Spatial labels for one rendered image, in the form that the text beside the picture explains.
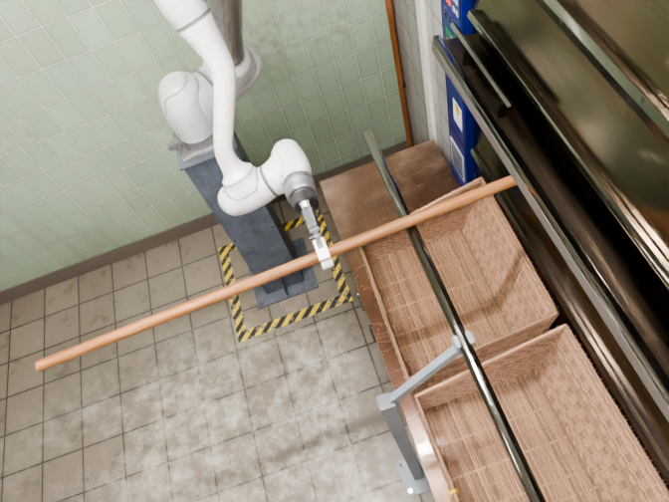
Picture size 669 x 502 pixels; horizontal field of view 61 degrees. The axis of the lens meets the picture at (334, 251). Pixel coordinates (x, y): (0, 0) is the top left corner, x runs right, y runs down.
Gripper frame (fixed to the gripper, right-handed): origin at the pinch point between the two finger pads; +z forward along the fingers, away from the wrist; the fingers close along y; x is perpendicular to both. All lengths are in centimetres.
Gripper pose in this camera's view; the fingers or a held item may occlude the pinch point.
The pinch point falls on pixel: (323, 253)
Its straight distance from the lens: 148.8
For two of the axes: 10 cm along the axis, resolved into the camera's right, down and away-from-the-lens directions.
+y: 2.1, 5.3, 8.3
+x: -9.3, 3.6, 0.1
